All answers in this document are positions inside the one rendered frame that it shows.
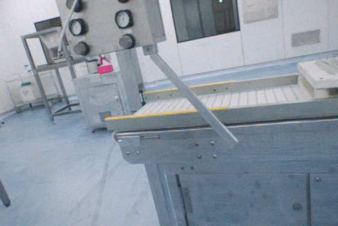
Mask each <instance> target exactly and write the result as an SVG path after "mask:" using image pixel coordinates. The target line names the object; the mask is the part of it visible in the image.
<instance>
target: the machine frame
mask: <svg viewBox="0 0 338 226"><path fill-rule="evenodd" d="M116 58H117V60H118V64H119V67H120V72H121V76H122V78H123V84H124V87H125V90H126V96H127V100H128V103H129V108H130V111H131V114H132V115H133V114H135V113H136V112H137V111H139V110H140V109H141V108H142V103H141V99H140V94H139V90H143V92H146V90H145V87H144V82H143V77H142V74H141V69H140V64H139V60H138V56H137V53H136V48H132V49H129V50H122V51H117V52H116ZM140 83H143V88H142V89H139V87H138V84H140ZM144 166H145V169H146V172H147V178H148V181H149V184H150V190H151V193H152V196H153V200H154V204H155V208H156V211H157V216H158V220H159V223H160V226H177V224H176V220H175V217H174V210H173V206H172V203H171V197H170V194H169V190H168V187H167V180H166V177H165V173H164V167H163V164H144Z"/></svg>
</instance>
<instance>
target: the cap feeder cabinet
mask: <svg viewBox="0 0 338 226"><path fill-rule="evenodd" d="M71 81H72V82H73V84H74V88H75V92H76V95H77V98H78V102H79V104H80V107H81V110H82V114H83V116H84V119H85V123H86V126H87V128H89V129H92V133H93V132H95V131H94V130H93V129H99V128H106V122H105V120H104V119H106V118H110V117H120V116H126V115H131V111H130V108H129V103H128V100H127V96H126V90H125V87H124V84H123V78H122V76H121V72H120V68H119V67H116V68H113V71H112V72H110V73H105V74H99V72H97V73H95V74H85V75H83V76H81V77H77V78H75V79H72V80H71Z"/></svg>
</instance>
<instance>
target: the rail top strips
mask: <svg viewBox="0 0 338 226"><path fill-rule="evenodd" d="M234 82H235V81H234V80H232V81H227V82H220V83H212V84H204V85H196V86H188V87H189V88H193V87H202V86H209V85H218V84H226V83H234ZM174 90H177V88H173V89H165V90H160V91H149V92H143V94H149V93H154V92H162V91H174ZM221 109H229V106H221V107H215V108H209V110H210V111H215V110H221ZM187 112H198V111H197V110H196V109H189V110H184V111H168V112H157V113H152V114H141V115H126V116H120V117H110V118H106V119H104V120H116V119H121V118H138V117H148V116H154V115H171V114H181V113H187Z"/></svg>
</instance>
